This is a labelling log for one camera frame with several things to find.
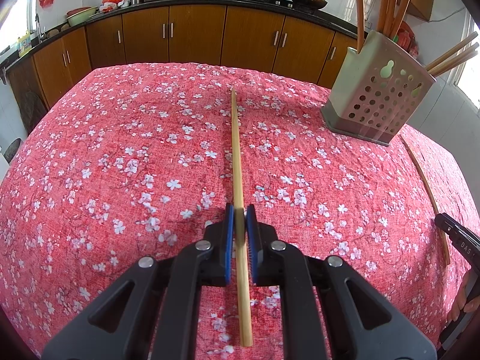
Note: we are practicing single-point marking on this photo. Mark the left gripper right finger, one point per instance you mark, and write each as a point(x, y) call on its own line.
point(329, 310)

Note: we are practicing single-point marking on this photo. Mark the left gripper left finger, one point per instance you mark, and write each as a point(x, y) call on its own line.
point(151, 311)

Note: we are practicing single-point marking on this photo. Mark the bamboo chopstick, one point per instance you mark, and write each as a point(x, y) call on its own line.
point(382, 15)
point(453, 63)
point(452, 51)
point(360, 14)
point(455, 58)
point(242, 276)
point(389, 17)
point(445, 248)
point(399, 18)

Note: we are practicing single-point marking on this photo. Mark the person's right hand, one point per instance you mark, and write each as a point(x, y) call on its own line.
point(460, 302)

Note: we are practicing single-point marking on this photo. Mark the red floral tablecloth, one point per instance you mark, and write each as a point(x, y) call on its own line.
point(135, 160)

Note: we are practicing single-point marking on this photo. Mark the beige perforated utensil holder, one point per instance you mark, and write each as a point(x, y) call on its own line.
point(376, 91)

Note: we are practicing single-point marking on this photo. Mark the red bags and condiment bottles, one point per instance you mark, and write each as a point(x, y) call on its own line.
point(405, 38)

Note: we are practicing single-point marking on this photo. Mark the lower wooden cabinets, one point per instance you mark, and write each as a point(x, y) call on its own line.
point(292, 45)

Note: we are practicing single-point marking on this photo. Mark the yellow dish soap bottle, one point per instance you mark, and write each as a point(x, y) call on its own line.
point(24, 44)

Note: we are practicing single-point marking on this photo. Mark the green basin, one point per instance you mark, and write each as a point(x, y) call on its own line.
point(80, 15)

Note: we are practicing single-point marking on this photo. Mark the red white plastic bag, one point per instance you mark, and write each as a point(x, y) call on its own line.
point(111, 5)

